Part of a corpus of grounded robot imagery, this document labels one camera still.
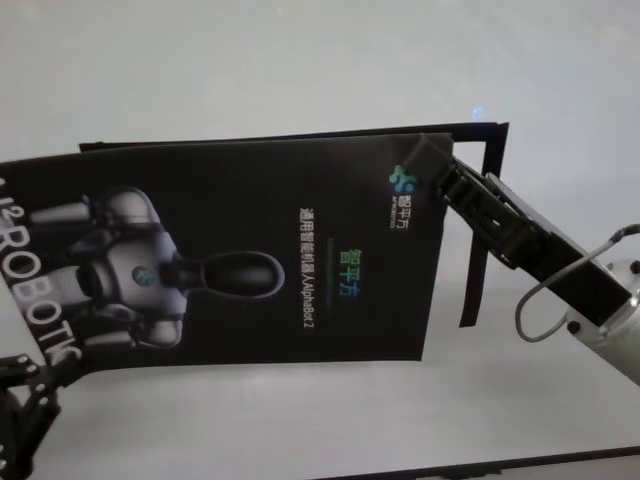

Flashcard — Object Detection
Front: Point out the grey looped cable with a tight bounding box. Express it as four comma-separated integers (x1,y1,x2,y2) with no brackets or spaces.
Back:
514,227,640,344

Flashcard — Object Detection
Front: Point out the black tape frame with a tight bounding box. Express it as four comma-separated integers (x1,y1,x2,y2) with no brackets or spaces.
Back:
79,119,511,330

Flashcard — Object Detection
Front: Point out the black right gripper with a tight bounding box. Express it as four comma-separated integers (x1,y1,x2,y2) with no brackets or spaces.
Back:
447,167,631,326

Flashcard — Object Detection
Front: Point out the grey padded right gripper finger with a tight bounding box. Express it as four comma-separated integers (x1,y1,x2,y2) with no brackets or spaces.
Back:
399,134,469,204

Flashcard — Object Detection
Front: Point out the black robot print poster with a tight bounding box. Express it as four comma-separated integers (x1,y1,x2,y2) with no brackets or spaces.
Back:
0,132,454,392

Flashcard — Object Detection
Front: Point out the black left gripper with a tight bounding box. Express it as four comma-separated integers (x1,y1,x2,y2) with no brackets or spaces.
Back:
0,353,76,480

